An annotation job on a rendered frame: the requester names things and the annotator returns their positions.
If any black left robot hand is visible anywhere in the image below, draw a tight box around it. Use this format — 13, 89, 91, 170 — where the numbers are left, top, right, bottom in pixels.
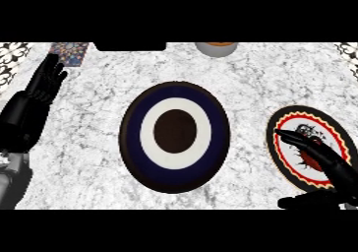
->
0, 53, 70, 155

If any grey cup with orange top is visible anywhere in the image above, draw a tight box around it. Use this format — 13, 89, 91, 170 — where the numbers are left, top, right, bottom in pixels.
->
194, 41, 240, 59

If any red yellow white plate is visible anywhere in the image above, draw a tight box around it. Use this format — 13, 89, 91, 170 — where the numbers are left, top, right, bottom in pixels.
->
265, 104, 358, 194

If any black appliance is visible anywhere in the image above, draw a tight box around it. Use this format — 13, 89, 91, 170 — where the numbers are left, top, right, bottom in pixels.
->
92, 41, 169, 52

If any blue white brown plate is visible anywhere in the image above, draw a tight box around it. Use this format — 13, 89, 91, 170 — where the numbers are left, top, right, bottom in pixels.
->
119, 80, 233, 195

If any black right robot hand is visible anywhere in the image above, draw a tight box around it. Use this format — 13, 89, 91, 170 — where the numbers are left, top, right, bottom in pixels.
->
274, 128, 358, 211

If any colourful patterned mat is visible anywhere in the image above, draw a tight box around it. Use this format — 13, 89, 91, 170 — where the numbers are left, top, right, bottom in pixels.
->
47, 41, 92, 68

